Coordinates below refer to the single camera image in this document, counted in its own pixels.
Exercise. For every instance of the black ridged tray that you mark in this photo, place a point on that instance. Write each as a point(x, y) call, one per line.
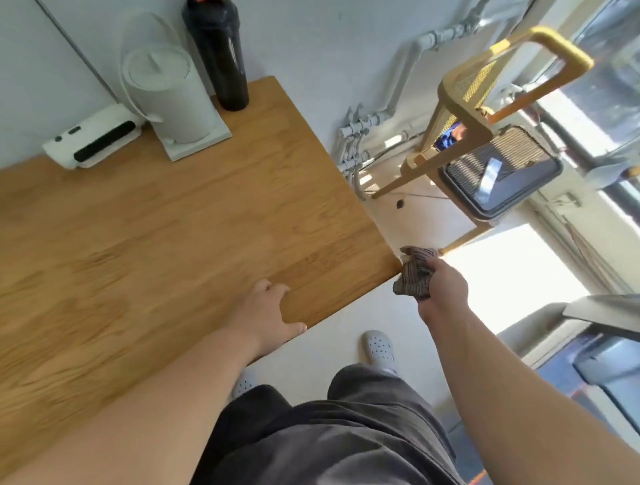
point(525, 175)

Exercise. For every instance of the person's right forearm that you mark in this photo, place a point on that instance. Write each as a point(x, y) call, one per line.
point(525, 409)

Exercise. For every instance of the black bottle orange cap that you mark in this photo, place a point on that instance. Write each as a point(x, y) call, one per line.
point(222, 60)

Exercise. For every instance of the black treadmill orange stripe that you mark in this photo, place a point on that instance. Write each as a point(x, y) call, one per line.
point(600, 370)

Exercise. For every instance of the black shorts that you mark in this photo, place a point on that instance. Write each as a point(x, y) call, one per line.
point(340, 439)

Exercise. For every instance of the grey right shoe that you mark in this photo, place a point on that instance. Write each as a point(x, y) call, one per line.
point(379, 350)

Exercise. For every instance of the white oblong device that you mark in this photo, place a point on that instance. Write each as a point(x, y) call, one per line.
point(90, 137)

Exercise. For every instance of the person's right hand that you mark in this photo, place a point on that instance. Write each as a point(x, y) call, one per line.
point(447, 292)

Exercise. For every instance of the person's left forearm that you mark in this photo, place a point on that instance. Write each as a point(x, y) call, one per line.
point(140, 429)

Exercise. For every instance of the grey shoe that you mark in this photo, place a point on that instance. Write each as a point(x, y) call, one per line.
point(379, 350)
point(244, 385)

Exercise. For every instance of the grey left shoe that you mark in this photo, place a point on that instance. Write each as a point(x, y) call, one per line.
point(244, 385)

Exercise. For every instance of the window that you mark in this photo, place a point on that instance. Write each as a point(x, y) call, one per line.
point(615, 75)

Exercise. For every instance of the person's left hand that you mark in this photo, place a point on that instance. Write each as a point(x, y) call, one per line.
point(260, 320)

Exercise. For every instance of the white cylinder appliance square base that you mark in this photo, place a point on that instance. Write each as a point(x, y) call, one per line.
point(175, 105)

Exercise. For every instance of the white radiator pipes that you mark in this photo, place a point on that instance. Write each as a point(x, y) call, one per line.
point(400, 85)

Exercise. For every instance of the blue item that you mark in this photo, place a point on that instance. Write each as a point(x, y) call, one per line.
point(447, 137)

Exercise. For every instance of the striped cleaning cloth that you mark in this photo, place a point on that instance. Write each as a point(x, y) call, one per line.
point(412, 277)

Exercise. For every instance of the plain wooden chair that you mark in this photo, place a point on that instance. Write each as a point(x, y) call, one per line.
point(467, 115)

